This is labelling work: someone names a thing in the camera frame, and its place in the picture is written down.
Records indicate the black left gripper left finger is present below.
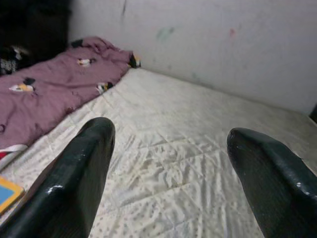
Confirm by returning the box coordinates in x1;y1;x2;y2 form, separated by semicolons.
0;117;116;238

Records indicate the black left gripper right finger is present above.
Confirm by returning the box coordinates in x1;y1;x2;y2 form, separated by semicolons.
226;127;317;238

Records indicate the blue yellow-edged picture board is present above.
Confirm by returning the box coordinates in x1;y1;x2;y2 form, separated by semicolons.
0;175;26;216

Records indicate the red white tag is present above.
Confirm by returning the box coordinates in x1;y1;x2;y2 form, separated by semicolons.
0;144;28;172

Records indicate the mauve cartoon print blanket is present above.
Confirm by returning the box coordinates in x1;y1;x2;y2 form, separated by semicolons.
0;36;142;150

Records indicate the white patterned mattress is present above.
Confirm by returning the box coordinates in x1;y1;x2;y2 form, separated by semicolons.
0;66;317;238

